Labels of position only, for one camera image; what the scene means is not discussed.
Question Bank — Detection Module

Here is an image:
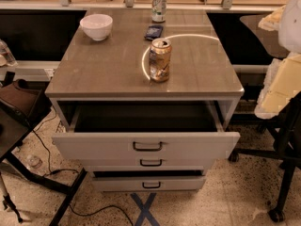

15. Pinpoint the grey drawer cabinet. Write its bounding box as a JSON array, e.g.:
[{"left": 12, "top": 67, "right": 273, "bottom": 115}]
[{"left": 44, "top": 8, "right": 246, "bottom": 193}]

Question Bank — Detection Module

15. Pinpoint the black floor cable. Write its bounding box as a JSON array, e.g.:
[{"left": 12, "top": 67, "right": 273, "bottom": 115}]
[{"left": 31, "top": 108, "right": 135, "bottom": 226}]

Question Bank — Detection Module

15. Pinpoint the black side table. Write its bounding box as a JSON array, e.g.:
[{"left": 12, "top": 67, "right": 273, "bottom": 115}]
[{"left": 0, "top": 109, "right": 87, "bottom": 226}]

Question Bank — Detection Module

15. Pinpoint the clear plastic floor cup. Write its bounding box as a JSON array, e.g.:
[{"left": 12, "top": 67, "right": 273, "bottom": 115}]
[{"left": 26, "top": 154, "right": 42, "bottom": 169}]

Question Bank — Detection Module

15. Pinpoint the white ceramic bowl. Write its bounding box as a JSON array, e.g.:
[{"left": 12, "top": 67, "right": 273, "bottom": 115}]
[{"left": 80, "top": 14, "right": 113, "bottom": 40}]

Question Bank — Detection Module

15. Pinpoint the bottom grey drawer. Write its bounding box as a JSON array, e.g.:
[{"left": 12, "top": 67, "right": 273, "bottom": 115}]
[{"left": 92, "top": 170, "right": 205, "bottom": 192}]

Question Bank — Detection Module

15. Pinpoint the dark blue snack packet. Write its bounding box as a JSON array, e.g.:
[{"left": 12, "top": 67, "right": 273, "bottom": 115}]
[{"left": 144, "top": 25, "right": 163, "bottom": 40}]

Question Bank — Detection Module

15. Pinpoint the green white soda can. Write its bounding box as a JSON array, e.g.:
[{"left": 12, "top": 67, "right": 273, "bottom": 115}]
[{"left": 151, "top": 0, "right": 166, "bottom": 23}]

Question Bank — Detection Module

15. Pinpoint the orange soda can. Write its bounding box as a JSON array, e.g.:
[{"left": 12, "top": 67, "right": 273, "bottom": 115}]
[{"left": 149, "top": 38, "right": 172, "bottom": 82}]

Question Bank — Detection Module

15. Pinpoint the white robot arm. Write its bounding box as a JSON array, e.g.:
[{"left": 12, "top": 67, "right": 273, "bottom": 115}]
[{"left": 258, "top": 0, "right": 301, "bottom": 54}]

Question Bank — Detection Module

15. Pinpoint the middle grey drawer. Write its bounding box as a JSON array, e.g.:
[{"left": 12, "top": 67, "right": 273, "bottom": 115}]
[{"left": 81, "top": 158, "right": 214, "bottom": 172}]

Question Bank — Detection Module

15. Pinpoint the clear plastic bottle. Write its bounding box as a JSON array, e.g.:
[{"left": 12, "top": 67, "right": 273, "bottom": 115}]
[{"left": 0, "top": 40, "right": 17, "bottom": 66}]

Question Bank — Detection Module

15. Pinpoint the top open grey drawer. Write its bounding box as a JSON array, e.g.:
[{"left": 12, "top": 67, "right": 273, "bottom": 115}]
[{"left": 54, "top": 102, "right": 240, "bottom": 166}]

